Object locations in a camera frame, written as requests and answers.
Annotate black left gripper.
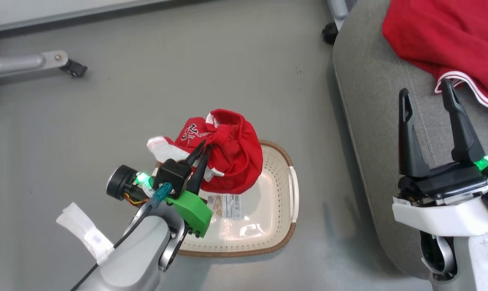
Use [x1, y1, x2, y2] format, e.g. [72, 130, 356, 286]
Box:
[105, 163, 156, 208]

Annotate red printed shorts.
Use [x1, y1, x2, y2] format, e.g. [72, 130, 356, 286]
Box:
[147, 108, 264, 195]

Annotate grey upholstered chair seat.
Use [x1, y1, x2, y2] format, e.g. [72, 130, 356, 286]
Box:
[332, 0, 488, 280]

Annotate red garment with white trim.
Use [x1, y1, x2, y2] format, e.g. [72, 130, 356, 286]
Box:
[382, 0, 488, 110]

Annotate white printed basket label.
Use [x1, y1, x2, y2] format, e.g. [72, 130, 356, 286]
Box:
[206, 194, 242, 220]

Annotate black cable with teal connector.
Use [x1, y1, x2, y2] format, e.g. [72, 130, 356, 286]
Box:
[69, 182, 173, 291]

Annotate white tape tag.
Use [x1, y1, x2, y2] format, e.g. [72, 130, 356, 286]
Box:
[56, 202, 116, 266]

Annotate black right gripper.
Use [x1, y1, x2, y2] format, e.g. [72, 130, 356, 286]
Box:
[397, 78, 488, 225]

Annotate cream perforated laundry basket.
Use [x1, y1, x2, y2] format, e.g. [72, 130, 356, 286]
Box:
[175, 139, 300, 258]

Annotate black caster wheel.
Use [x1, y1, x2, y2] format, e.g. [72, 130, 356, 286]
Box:
[322, 21, 340, 45]
[59, 59, 88, 78]

